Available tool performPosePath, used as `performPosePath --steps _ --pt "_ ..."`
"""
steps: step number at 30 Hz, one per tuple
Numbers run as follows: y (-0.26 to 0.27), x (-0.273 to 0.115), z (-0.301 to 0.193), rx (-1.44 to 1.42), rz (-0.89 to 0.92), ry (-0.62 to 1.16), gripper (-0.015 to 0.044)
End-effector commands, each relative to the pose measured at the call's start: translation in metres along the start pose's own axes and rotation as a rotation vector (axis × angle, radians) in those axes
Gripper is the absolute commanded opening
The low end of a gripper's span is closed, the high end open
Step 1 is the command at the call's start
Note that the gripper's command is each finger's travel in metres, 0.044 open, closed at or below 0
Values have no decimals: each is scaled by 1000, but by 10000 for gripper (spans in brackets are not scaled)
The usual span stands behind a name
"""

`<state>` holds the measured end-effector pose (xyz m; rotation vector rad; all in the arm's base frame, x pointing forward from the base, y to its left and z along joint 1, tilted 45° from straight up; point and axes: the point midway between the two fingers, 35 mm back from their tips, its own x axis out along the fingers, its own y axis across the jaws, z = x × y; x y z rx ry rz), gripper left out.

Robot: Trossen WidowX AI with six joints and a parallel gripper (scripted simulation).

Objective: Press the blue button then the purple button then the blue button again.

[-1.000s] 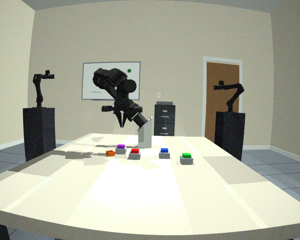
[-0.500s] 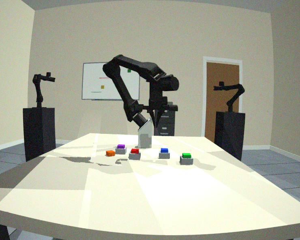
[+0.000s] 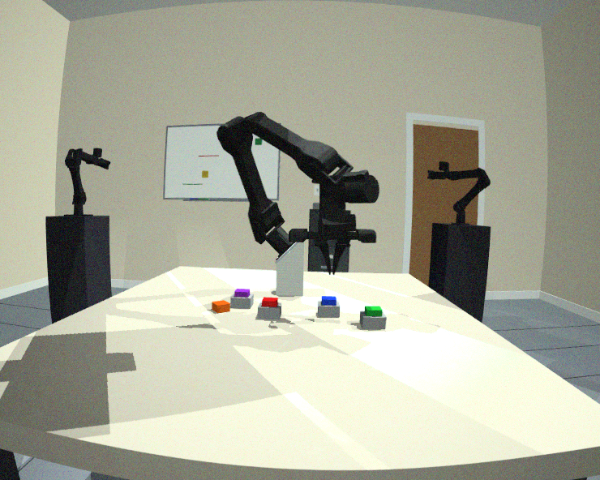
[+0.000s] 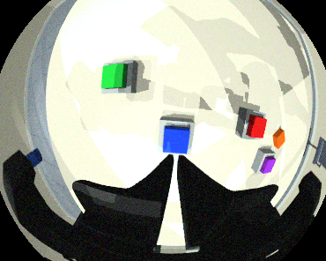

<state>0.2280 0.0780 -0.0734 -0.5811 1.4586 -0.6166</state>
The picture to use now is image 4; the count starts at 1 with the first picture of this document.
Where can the green button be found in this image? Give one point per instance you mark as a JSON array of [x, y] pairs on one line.
[[119, 77]]

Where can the red button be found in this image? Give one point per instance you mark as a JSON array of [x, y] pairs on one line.
[[250, 124]]

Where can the purple button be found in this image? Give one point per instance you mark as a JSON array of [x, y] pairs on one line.
[[264, 161]]

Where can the orange block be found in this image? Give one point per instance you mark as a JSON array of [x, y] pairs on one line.
[[278, 138]]

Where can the blue button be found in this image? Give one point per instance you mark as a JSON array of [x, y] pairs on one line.
[[176, 135]]

